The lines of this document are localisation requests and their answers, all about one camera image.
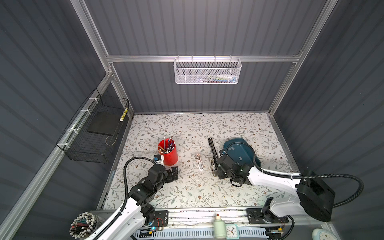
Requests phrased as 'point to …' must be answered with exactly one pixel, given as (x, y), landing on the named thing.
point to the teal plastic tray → (239, 149)
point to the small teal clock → (232, 231)
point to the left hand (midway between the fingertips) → (171, 169)
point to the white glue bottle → (219, 230)
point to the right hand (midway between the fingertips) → (221, 169)
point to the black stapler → (214, 151)
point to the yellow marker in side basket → (122, 116)
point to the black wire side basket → (90, 134)
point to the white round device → (319, 234)
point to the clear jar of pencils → (84, 225)
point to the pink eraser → (200, 165)
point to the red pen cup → (167, 147)
